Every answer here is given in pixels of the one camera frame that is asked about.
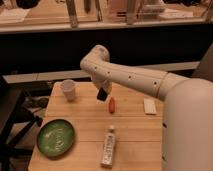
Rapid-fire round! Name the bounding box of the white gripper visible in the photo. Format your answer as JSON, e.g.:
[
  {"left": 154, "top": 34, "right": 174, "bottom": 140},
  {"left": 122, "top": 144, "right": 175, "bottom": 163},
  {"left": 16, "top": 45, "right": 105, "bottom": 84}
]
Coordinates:
[{"left": 91, "top": 76, "right": 112, "bottom": 94}]

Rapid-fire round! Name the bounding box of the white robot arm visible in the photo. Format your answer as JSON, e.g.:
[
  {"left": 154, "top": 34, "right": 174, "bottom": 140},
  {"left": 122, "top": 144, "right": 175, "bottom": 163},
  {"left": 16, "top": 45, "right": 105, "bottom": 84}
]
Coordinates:
[{"left": 80, "top": 45, "right": 213, "bottom": 171}]

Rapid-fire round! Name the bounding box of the orange carrot toy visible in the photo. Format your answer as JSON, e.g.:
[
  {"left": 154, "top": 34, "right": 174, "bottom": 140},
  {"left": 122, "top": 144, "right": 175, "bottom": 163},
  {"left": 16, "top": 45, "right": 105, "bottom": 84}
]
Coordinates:
[{"left": 108, "top": 97, "right": 115, "bottom": 114}]

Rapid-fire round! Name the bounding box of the white rectangular block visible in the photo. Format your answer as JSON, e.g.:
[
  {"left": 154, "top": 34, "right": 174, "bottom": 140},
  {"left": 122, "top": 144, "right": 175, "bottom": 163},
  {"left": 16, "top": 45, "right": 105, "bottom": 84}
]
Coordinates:
[{"left": 143, "top": 98, "right": 157, "bottom": 115}]

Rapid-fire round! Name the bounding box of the wooden table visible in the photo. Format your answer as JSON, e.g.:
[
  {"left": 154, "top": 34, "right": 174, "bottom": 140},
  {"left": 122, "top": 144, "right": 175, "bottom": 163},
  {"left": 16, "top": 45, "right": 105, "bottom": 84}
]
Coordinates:
[{"left": 27, "top": 81, "right": 168, "bottom": 171}]

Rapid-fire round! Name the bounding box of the white tube with cap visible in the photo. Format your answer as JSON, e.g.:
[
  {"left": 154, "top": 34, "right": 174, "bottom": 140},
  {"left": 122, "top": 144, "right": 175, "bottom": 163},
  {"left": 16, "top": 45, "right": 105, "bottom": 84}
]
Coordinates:
[{"left": 101, "top": 125, "right": 116, "bottom": 168}]

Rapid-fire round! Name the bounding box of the green plate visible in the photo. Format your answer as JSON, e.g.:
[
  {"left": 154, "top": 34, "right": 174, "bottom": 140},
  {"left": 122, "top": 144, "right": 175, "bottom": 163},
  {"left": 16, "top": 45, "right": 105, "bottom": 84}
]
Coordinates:
[{"left": 37, "top": 119, "right": 75, "bottom": 158}]

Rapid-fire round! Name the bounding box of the black chair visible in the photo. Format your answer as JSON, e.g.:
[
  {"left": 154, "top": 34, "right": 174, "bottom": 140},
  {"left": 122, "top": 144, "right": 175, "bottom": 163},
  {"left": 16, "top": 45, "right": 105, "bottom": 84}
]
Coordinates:
[{"left": 0, "top": 75, "right": 42, "bottom": 171}]

